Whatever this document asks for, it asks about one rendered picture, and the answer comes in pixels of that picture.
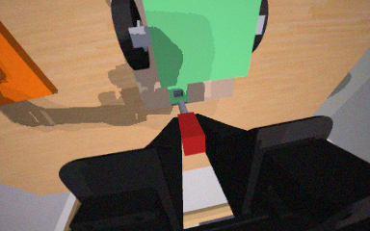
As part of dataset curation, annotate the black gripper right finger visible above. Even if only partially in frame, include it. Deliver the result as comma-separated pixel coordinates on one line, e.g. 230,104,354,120
195,114,333,217

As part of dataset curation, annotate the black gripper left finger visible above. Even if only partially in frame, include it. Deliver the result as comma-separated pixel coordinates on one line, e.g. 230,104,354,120
59,117,183,230

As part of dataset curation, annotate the red-headed pin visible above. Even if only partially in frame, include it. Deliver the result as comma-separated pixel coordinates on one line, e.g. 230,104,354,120
177,100,206,156

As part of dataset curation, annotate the green wheeled trolley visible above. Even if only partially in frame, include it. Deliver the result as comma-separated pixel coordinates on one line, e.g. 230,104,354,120
111,0,269,104

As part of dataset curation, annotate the beige flat ramp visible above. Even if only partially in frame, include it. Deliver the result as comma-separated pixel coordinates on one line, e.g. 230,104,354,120
132,0,235,110

